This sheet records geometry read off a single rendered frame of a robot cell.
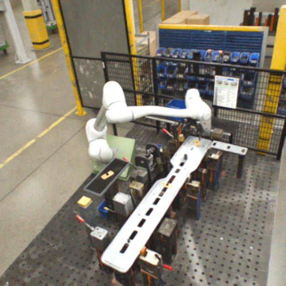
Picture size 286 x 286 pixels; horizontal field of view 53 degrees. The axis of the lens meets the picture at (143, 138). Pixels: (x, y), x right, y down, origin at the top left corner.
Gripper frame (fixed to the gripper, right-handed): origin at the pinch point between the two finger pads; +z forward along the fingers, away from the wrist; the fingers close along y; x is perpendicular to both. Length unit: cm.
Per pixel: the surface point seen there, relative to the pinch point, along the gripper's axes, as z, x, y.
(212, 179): 31.6, -8.0, 21.5
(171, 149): 16.1, -3.0, -17.7
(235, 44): -14, 198, -20
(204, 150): 13.1, 3.0, 9.7
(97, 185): -3, -81, -34
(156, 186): 13, -51, -7
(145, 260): 7, -109, 17
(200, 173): 16.3, -21.8, 15.8
